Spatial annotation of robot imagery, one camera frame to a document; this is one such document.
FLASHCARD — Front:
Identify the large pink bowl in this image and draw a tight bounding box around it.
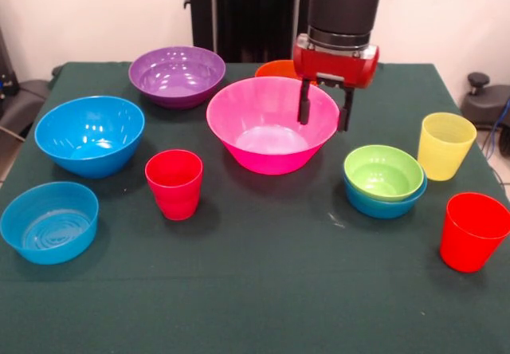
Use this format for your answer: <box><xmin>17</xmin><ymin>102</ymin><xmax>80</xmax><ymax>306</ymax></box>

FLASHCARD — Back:
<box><xmin>206</xmin><ymin>77</ymin><xmax>341</xmax><ymax>176</ymax></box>

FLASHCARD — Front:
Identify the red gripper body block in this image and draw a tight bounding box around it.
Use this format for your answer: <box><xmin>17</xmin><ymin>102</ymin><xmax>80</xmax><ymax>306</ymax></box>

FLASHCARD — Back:
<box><xmin>292</xmin><ymin>33</ymin><xmax>380</xmax><ymax>90</ymax></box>

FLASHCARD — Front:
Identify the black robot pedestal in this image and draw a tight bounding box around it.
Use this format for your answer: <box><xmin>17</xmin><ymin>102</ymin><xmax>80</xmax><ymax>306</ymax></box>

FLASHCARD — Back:
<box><xmin>183</xmin><ymin>0</ymin><xmax>314</xmax><ymax>63</ymax></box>

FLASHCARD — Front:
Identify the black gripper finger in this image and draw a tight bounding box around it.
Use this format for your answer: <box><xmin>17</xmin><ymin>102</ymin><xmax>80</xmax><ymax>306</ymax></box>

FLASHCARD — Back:
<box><xmin>337</xmin><ymin>86</ymin><xmax>355</xmax><ymax>132</ymax></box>
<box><xmin>297</xmin><ymin>79</ymin><xmax>311</xmax><ymax>126</ymax></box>

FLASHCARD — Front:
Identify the yellow cup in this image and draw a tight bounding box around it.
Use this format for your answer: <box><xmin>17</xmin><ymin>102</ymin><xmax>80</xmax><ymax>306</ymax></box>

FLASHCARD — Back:
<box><xmin>417</xmin><ymin>111</ymin><xmax>478</xmax><ymax>182</ymax></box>

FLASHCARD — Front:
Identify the purple bowl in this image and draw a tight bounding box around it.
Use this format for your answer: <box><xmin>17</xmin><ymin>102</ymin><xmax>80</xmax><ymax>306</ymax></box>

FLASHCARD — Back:
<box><xmin>127</xmin><ymin>45</ymin><xmax>227</xmax><ymax>111</ymax></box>

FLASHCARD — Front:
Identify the red cup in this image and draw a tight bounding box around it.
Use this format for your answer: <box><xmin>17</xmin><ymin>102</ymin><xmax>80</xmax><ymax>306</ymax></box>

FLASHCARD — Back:
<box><xmin>439</xmin><ymin>192</ymin><xmax>510</xmax><ymax>273</ymax></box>

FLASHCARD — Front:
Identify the large blue bowl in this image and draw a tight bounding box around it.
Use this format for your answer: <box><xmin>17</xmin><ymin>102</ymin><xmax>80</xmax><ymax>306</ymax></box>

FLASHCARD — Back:
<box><xmin>33</xmin><ymin>95</ymin><xmax>146</xmax><ymax>179</ymax></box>

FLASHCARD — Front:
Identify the dark green tablecloth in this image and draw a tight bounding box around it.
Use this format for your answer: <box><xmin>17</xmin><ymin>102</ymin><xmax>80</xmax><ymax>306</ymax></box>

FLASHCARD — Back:
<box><xmin>0</xmin><ymin>61</ymin><xmax>510</xmax><ymax>354</ymax></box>

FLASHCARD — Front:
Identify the small blue bowl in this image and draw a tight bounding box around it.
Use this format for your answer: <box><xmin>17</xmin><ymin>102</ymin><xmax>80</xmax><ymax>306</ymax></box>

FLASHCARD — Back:
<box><xmin>343</xmin><ymin>172</ymin><xmax>428</xmax><ymax>219</ymax></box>
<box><xmin>0</xmin><ymin>181</ymin><xmax>100</xmax><ymax>266</ymax></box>

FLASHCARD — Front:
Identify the orange bowl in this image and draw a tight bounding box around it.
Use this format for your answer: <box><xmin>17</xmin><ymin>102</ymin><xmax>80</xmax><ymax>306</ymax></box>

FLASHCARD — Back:
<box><xmin>254</xmin><ymin>59</ymin><xmax>320</xmax><ymax>88</ymax></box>

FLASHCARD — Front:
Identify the green bowl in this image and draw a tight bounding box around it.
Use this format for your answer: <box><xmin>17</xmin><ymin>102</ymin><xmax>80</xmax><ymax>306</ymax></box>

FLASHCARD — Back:
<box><xmin>343</xmin><ymin>144</ymin><xmax>425</xmax><ymax>203</ymax></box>

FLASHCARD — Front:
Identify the dark grey stand base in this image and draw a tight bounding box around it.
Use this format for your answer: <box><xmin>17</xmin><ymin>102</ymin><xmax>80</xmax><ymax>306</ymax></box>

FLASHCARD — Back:
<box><xmin>461</xmin><ymin>72</ymin><xmax>510</xmax><ymax>130</ymax></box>
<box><xmin>0</xmin><ymin>78</ymin><xmax>51</xmax><ymax>140</ymax></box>

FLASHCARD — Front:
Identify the crimson cup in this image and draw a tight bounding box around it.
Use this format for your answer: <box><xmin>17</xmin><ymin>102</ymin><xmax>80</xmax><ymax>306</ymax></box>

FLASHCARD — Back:
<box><xmin>144</xmin><ymin>149</ymin><xmax>204</xmax><ymax>222</ymax></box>

